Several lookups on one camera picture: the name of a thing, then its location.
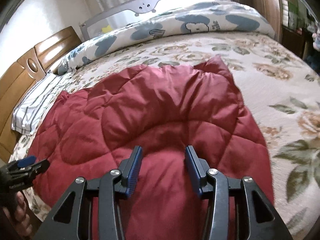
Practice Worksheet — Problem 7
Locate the red quilted down jacket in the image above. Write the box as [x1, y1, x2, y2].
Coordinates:
[29, 57, 274, 239]

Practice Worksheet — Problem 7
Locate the blue cloud print duvet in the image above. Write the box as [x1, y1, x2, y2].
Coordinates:
[54, 1, 275, 76]

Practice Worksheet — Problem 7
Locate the wooden wardrobe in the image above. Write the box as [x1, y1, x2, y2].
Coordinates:
[252, 0, 281, 41]

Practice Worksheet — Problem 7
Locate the floral beige bed blanket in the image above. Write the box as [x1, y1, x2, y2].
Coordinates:
[12, 31, 319, 239]

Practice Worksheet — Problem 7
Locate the wooden headboard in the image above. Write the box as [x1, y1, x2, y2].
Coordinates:
[1, 26, 81, 163]

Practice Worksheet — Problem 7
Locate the striped white pillow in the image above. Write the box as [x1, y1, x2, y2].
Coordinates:
[11, 72, 71, 135]

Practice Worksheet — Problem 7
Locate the grey bed guard rail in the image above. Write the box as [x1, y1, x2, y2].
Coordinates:
[80, 0, 218, 42]

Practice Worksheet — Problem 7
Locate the pile of clothes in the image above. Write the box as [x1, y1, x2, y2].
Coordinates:
[312, 23, 320, 51]

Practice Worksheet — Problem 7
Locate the left hand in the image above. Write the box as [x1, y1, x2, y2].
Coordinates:
[1, 191, 33, 239]

